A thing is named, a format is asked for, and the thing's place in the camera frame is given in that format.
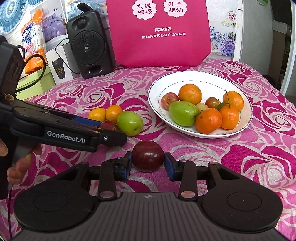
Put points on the bedding picture package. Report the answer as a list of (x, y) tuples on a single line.
[(54, 22)]

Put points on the orange white snack bag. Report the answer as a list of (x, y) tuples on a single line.
[(33, 42)]

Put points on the orange with leaf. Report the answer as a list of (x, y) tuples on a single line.
[(229, 113)]

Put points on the small orange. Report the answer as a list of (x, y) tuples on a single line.
[(97, 114), (113, 112)]

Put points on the white porcelain plate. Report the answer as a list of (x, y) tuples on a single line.
[(210, 86)]

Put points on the blue paper fan decoration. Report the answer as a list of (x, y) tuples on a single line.
[(12, 12)]

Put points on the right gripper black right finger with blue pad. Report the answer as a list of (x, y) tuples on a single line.
[(188, 173)]

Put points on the reddish plum in plate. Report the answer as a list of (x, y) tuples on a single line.
[(168, 99)]

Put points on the front orange in plate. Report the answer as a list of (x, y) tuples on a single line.
[(208, 121)]

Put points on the far right orange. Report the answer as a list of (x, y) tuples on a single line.
[(234, 99)]

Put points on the black speaker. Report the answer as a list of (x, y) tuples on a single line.
[(88, 42)]

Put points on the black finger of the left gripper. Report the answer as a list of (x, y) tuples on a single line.
[(47, 129)]

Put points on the pink rose tablecloth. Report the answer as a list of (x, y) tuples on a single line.
[(264, 152)]

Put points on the magenta fabric bag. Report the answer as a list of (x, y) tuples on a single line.
[(159, 33)]

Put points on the dark red plum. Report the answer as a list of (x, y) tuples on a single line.
[(147, 156)]

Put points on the small red plum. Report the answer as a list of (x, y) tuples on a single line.
[(109, 125)]

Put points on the orange in plate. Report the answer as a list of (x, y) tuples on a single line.
[(190, 93), (208, 121)]

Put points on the large green fruit in plate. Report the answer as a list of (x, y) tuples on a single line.
[(183, 113)]

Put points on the small pale yellow fruit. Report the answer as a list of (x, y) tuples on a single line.
[(201, 107)]

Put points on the green apple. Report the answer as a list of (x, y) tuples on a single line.
[(130, 123)]

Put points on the person's left hand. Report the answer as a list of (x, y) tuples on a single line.
[(15, 174)]

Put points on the small red-green fruit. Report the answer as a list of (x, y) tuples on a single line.
[(212, 102)]

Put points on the white box with cup picture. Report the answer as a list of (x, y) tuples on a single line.
[(62, 63)]

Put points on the light green box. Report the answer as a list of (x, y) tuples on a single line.
[(46, 83)]

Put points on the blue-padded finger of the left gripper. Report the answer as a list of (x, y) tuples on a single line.
[(56, 112)]

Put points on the top orange in plate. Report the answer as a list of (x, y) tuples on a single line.
[(190, 93)]

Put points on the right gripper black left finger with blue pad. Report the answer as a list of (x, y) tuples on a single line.
[(110, 172)]

